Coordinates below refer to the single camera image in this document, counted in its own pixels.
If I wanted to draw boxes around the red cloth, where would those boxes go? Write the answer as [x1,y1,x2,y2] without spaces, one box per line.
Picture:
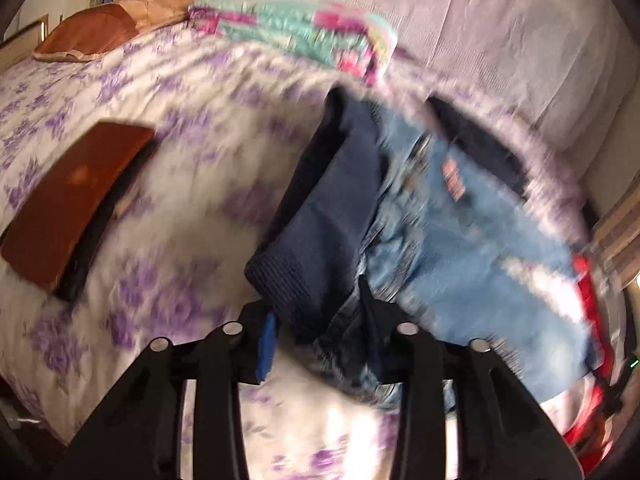
[560,252,621,456]

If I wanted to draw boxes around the striped beige curtain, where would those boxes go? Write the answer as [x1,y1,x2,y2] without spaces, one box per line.
[592,205,640,291]

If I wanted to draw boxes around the black folded pants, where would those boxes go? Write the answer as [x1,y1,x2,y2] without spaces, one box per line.
[52,140,158,303]

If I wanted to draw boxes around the teal and pink folded blanket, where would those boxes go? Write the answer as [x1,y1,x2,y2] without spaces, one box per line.
[187,0,401,86]

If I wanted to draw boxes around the light blue denim jeans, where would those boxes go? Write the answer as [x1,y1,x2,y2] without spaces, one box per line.
[310,105,596,411]

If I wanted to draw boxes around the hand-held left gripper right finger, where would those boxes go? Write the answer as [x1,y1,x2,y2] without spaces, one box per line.
[359,279,586,480]

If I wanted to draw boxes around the purple floral bedsheet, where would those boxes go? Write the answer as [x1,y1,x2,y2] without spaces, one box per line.
[0,25,601,480]

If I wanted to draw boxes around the dark navy cloth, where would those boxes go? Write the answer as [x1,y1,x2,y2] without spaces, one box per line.
[425,96,531,201]

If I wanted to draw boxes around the navy blue pants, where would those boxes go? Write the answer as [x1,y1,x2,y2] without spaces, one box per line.
[245,87,386,346]

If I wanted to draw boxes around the brown satin pillow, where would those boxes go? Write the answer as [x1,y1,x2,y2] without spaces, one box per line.
[32,0,223,63]

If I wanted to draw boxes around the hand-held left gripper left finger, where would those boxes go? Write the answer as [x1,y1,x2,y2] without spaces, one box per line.
[52,302,277,480]

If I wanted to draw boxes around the brown folded pants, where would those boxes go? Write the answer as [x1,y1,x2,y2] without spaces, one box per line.
[0,121,156,291]

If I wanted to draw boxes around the lavender upholstered headboard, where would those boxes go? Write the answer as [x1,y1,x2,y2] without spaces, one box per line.
[172,0,640,186]

